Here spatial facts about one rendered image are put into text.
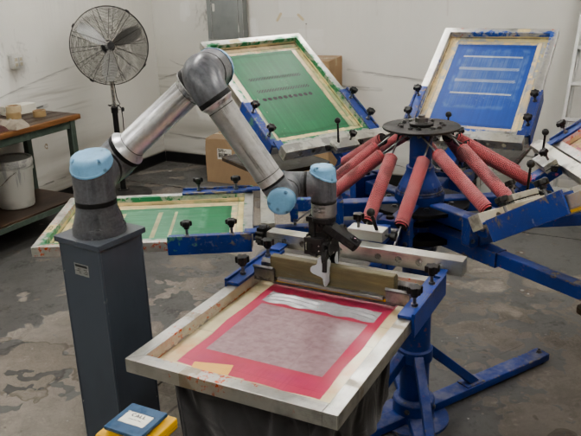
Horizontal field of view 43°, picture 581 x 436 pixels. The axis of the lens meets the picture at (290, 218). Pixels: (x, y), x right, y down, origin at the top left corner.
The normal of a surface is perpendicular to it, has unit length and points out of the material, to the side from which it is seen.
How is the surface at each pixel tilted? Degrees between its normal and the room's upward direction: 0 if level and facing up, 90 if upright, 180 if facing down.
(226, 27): 90
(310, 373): 0
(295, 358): 0
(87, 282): 90
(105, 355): 90
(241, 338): 0
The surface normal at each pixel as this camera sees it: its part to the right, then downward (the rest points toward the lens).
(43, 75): 0.89, 0.13
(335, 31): -0.46, 0.30
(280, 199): -0.13, 0.33
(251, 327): -0.04, -0.94
